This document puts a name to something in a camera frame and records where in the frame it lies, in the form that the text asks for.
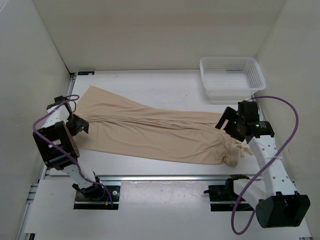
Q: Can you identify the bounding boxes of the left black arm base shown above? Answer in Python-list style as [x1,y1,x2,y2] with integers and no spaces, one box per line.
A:
[72,183,121,210]

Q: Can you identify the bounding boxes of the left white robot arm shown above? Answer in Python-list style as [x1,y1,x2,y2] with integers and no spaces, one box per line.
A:
[32,94,106,201]

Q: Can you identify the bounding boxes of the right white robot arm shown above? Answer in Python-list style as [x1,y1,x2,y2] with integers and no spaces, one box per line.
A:
[215,101,311,228]

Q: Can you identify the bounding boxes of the beige trousers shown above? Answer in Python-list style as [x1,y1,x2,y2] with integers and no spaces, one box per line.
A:
[75,86,253,167]

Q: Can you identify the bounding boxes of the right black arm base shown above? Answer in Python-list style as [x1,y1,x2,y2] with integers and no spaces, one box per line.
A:
[203,174,250,212]

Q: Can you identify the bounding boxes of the white plastic mesh basket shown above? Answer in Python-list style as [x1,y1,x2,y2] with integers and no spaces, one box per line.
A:
[199,56,266,101]

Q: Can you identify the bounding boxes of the aluminium front rail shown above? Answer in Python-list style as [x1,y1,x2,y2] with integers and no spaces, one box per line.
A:
[97,174,266,183]

